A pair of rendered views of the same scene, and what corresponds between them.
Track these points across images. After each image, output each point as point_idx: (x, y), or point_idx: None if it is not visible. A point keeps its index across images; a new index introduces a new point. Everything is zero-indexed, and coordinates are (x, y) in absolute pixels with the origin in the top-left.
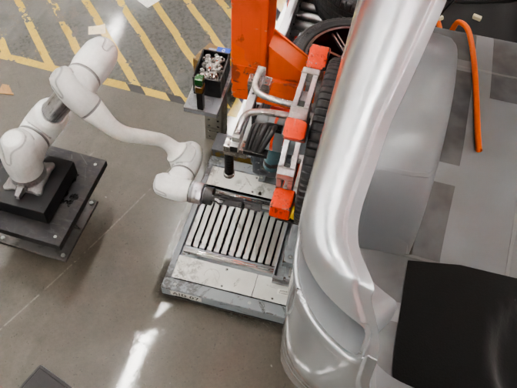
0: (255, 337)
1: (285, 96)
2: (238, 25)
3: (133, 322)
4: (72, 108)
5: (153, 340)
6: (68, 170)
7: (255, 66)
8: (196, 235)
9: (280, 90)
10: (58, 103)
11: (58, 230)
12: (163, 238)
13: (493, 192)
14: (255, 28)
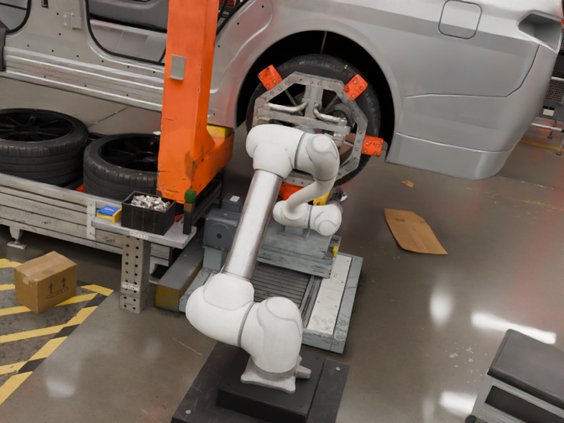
0: (370, 305)
1: (208, 170)
2: (199, 111)
3: (377, 376)
4: (338, 165)
5: (390, 363)
6: None
7: (201, 151)
8: None
9: (207, 165)
10: (263, 235)
11: (329, 366)
12: None
13: None
14: (205, 106)
